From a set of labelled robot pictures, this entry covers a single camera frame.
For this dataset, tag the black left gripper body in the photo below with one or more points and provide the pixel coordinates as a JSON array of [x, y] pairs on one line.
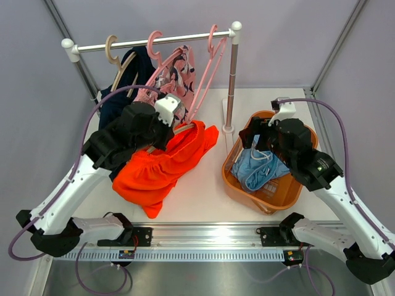
[[159, 132]]

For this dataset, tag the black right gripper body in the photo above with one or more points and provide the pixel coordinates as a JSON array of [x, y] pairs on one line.
[[269, 135]]

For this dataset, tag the beige plastic hanger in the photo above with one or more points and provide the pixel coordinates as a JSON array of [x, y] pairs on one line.
[[176, 132], [116, 61]]

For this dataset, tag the light blue shorts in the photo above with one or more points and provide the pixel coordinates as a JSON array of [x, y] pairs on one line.
[[254, 168]]

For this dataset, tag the orange shorts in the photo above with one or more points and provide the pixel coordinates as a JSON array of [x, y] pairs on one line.
[[147, 179]]

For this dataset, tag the pink patterned shorts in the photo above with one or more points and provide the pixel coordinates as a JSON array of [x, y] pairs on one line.
[[186, 80]]

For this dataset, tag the pink plastic hanger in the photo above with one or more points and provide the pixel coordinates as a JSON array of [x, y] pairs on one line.
[[216, 52], [164, 78]]

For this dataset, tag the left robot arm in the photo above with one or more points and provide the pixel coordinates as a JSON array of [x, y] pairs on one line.
[[54, 230]]

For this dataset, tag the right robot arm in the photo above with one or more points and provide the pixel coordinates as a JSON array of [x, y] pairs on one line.
[[365, 251]]

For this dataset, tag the navy blue shorts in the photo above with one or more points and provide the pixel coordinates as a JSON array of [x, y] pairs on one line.
[[135, 68]]

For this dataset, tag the orange plastic basket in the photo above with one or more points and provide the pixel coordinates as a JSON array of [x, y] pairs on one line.
[[277, 195]]

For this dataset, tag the silver clothes rack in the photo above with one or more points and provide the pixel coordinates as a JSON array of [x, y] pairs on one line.
[[233, 33]]

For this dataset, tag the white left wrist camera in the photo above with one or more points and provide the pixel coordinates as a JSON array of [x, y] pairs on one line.
[[166, 108]]

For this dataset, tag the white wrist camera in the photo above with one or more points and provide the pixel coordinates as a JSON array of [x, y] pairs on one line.
[[166, 108], [283, 109]]

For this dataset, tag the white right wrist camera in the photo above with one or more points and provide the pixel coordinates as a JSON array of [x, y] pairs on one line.
[[283, 109]]

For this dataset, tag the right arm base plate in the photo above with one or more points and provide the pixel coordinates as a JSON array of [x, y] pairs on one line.
[[274, 235]]

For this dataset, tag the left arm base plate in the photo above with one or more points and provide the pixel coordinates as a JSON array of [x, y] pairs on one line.
[[136, 236]]

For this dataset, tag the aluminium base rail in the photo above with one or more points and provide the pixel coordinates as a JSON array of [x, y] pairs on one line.
[[198, 243]]

